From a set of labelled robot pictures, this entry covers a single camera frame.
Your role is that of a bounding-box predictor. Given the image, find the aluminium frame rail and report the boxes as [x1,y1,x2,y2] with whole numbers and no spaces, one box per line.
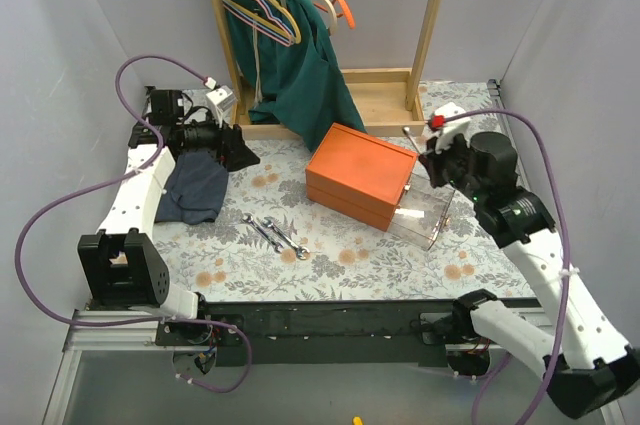
[42,309,161,425]

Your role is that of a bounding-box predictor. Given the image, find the steel ratchet wrench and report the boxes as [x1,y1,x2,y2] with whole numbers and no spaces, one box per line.
[242,213,282,253]

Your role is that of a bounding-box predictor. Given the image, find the orange drawer box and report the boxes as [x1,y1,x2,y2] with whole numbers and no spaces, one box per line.
[305,123,417,231]

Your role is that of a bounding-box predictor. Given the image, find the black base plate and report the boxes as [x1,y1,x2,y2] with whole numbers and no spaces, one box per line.
[155,300,493,376]

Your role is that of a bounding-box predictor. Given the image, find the wooden clothes rack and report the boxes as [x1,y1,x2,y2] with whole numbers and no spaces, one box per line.
[210,0,442,139]

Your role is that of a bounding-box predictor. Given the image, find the steel combination wrench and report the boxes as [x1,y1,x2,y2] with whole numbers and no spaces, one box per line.
[402,126,429,154]

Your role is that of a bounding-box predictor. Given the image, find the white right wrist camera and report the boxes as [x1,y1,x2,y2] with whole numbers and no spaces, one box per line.
[426,102,471,154]

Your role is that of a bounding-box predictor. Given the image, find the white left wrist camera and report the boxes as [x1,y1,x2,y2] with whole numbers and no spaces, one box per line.
[204,77,237,123]

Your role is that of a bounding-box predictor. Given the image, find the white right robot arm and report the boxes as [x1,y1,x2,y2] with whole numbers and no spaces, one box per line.
[420,129,639,419]

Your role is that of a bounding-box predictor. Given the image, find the clear plastic drawer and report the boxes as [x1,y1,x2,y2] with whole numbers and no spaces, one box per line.
[387,173,454,251]

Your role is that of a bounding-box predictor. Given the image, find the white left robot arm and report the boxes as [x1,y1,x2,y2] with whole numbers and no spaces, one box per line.
[77,86,260,345]

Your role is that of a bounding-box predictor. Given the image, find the yellow wire hanger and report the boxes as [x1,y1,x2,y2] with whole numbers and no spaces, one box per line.
[221,0,302,47]

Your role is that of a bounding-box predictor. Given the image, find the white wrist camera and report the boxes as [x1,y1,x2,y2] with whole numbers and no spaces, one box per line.
[204,77,237,123]
[426,102,471,154]

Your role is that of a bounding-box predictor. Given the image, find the green shorts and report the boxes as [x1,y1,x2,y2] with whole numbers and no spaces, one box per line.
[226,0,366,151]

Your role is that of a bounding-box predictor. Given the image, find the steel open-end wrench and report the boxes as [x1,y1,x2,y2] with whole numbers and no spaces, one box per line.
[262,219,310,260]

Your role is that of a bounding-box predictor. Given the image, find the floral table mat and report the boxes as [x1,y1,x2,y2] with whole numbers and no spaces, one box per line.
[94,80,544,304]

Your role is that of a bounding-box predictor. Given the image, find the navy blue cloth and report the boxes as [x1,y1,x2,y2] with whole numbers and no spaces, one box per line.
[155,150,229,225]

